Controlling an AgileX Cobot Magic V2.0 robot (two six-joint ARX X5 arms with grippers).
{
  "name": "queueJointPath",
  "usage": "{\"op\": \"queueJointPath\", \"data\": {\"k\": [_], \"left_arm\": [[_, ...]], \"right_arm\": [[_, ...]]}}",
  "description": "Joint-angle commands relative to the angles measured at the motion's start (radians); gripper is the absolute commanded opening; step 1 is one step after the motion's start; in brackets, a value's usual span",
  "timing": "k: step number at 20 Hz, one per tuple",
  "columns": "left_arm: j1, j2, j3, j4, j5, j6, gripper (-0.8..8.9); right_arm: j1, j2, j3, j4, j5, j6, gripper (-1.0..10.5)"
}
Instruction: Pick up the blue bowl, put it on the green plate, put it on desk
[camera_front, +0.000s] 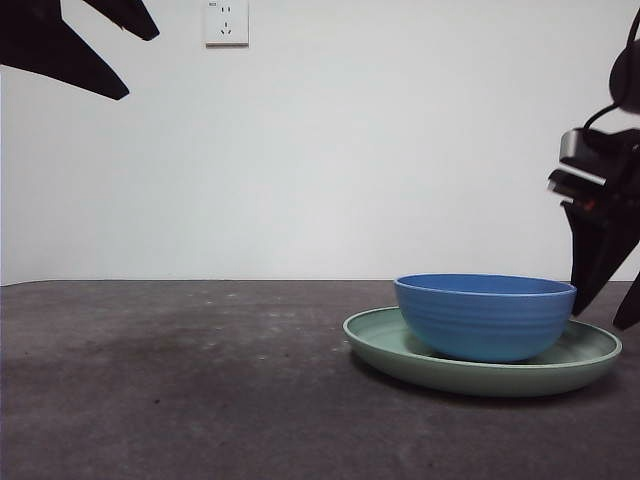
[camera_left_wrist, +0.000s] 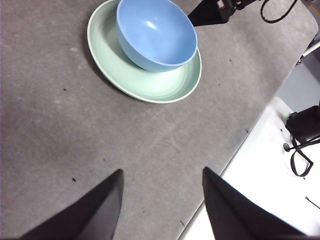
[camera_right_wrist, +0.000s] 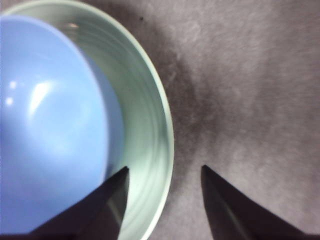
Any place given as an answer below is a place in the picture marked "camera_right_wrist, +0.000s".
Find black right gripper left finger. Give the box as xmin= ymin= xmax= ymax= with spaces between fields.
xmin=24 ymin=166 xmax=130 ymax=240

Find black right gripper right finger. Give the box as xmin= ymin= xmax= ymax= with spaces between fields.
xmin=201 ymin=164 xmax=320 ymax=240

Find blue ribbed bowl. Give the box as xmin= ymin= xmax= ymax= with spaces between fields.
xmin=0 ymin=14 xmax=126 ymax=235

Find green round plate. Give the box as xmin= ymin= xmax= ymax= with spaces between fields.
xmin=0 ymin=0 xmax=175 ymax=240

